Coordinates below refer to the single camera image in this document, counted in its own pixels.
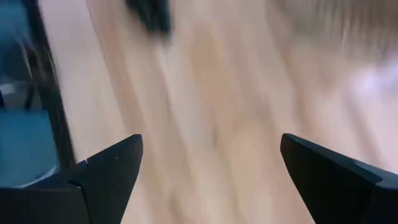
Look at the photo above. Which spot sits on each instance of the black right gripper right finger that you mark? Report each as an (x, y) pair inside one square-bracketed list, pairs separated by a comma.
[(335, 186)]

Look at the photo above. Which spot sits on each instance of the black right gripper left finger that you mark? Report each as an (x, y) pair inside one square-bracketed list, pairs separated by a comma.
[(102, 186)]

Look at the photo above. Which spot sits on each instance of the black metal table frame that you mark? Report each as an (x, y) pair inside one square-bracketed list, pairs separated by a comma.
[(53, 109)]

